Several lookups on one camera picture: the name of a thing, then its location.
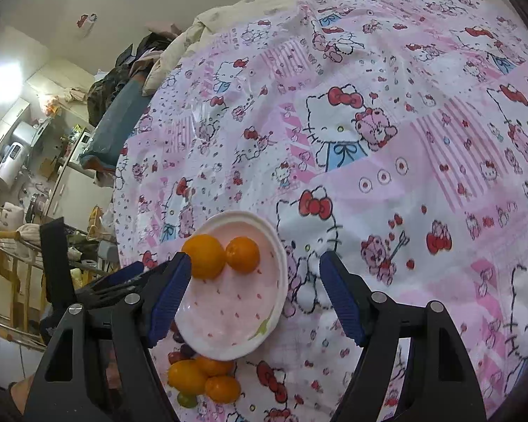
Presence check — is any dark purple grape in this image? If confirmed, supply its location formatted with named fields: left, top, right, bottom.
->
left=170, top=322, right=185, bottom=344
left=180, top=344, right=195, bottom=358

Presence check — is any large red tomato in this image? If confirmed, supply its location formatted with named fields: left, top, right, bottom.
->
left=168, top=352, right=189, bottom=365

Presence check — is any large yellow-orange orange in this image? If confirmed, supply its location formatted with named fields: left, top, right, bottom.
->
left=168, top=359, right=209, bottom=395

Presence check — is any small mandarin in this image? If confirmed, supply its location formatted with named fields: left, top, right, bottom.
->
left=225, top=236, right=260, bottom=274
left=194, top=355, right=234, bottom=377
left=205, top=375, right=241, bottom=404

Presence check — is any pink white strawberry plate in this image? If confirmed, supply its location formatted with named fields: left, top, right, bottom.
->
left=174, top=211, right=288, bottom=361

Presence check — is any white refrigerator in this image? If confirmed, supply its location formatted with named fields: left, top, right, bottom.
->
left=44, top=130, right=112, bottom=232

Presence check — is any green grape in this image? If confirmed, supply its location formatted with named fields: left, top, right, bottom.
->
left=177, top=392, right=198, bottom=409

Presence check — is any large orange with stem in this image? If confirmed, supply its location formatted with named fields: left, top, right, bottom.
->
left=181, top=234, right=226, bottom=280

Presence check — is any yellow wooden chair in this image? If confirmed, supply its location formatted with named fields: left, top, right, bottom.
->
left=0, top=224, right=46, bottom=352

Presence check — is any blue-grey folded blanket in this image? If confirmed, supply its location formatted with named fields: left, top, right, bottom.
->
left=79, top=74, right=150, bottom=172

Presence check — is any pink cartoon cat bedsheet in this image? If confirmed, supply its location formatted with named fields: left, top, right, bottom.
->
left=113, top=0, right=528, bottom=421

